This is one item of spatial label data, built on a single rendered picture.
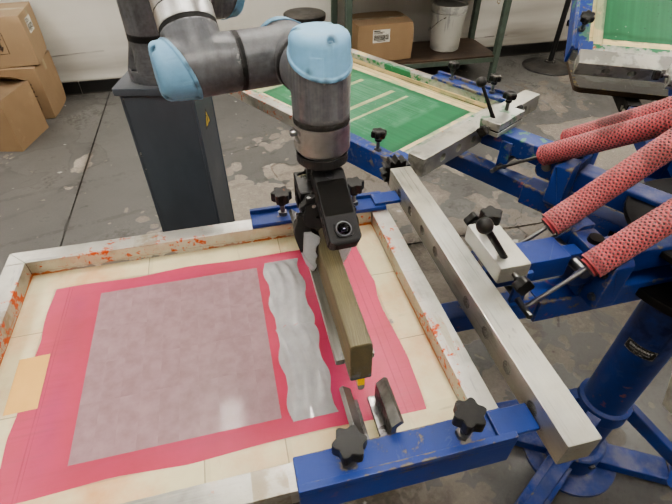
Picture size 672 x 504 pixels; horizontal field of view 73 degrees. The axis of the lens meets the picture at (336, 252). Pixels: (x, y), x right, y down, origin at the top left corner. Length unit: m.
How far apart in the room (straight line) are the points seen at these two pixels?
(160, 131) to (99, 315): 0.48
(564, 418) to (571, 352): 1.53
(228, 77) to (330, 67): 0.14
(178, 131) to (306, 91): 0.66
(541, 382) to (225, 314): 0.54
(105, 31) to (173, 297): 3.77
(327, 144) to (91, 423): 0.54
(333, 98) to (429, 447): 0.47
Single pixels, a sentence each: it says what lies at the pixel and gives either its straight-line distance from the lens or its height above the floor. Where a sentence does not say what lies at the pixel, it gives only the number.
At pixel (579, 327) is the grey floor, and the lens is 2.33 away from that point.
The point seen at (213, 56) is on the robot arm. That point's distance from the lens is 0.63.
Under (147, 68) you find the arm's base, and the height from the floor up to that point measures 1.24.
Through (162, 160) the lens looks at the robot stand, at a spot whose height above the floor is 1.01.
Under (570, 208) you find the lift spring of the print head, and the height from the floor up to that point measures 1.09.
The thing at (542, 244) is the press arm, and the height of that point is 1.04.
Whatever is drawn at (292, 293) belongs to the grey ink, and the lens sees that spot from 0.88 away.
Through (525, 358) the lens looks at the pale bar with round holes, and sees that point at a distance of 0.74.
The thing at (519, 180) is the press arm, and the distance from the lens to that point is 1.35.
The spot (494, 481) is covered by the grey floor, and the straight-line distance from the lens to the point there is 1.80.
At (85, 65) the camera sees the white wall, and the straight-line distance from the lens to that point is 4.68.
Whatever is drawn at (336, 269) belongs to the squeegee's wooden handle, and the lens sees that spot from 0.66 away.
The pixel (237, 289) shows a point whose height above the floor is 0.96.
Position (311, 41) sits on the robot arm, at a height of 1.44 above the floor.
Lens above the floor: 1.60
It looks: 41 degrees down
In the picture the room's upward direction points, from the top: straight up
